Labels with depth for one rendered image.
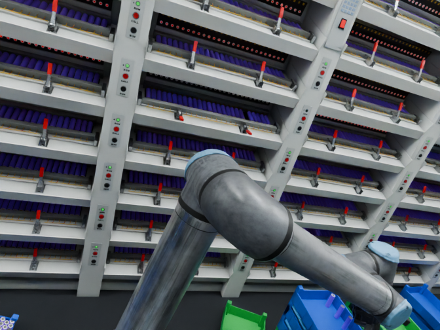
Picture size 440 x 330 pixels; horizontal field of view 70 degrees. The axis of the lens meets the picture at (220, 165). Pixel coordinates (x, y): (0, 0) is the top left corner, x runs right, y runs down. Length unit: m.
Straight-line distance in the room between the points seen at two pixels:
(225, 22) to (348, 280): 0.85
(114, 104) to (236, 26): 0.49
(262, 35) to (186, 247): 0.79
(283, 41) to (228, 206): 0.80
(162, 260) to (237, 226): 0.24
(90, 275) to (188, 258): 0.90
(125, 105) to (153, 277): 0.62
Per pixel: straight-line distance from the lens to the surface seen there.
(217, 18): 1.14
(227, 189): 0.56
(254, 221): 0.55
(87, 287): 1.61
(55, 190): 1.34
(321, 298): 1.54
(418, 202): 2.03
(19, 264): 1.58
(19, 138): 1.27
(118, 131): 1.18
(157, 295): 0.77
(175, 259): 0.71
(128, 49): 1.11
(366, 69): 1.44
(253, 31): 1.18
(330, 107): 1.39
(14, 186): 1.36
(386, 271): 1.13
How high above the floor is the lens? 1.22
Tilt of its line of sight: 22 degrees down
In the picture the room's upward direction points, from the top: 18 degrees clockwise
